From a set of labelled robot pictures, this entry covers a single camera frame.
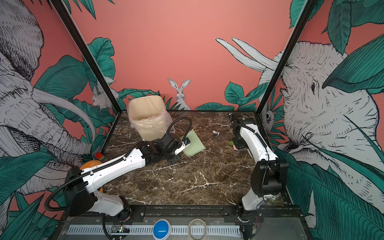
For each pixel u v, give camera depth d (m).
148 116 0.82
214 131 1.07
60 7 0.70
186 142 0.68
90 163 0.84
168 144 0.58
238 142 0.76
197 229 0.70
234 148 1.00
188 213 0.76
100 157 0.89
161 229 0.69
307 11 0.70
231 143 1.01
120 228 0.70
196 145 0.78
